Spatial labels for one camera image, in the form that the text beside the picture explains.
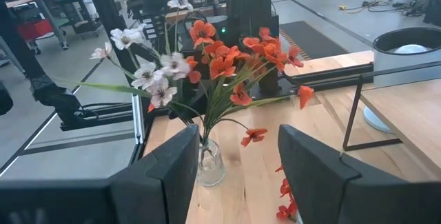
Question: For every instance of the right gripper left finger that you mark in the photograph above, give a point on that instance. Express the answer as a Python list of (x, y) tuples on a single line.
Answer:
[(165, 189)]

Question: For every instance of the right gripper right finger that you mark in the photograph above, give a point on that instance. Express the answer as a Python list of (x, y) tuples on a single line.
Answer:
[(320, 189)]

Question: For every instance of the red artificial flower bunch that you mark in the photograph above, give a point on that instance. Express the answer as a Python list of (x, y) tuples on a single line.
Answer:
[(285, 210)]

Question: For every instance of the clear glass vase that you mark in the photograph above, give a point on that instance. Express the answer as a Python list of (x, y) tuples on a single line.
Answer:
[(211, 165)]

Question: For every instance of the white artificial flower bunch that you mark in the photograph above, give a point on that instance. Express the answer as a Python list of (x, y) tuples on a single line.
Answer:
[(148, 74)]

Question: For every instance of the orange artificial flower bunch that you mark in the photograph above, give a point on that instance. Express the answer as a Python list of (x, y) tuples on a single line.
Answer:
[(222, 67)]

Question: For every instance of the wooden shelf with black legs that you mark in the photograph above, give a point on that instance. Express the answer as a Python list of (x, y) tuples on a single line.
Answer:
[(413, 113)]

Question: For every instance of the black floor mat striped edge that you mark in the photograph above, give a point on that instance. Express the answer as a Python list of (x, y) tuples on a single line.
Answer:
[(310, 39)]

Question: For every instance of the white cylinder with black rim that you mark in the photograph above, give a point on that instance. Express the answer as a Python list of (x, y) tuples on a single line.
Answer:
[(406, 65)]

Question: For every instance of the red storage bin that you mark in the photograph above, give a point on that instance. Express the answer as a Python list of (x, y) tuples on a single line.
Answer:
[(34, 29)]

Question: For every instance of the black metal mounting frame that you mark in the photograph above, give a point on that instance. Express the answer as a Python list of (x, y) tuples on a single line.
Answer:
[(103, 113)]

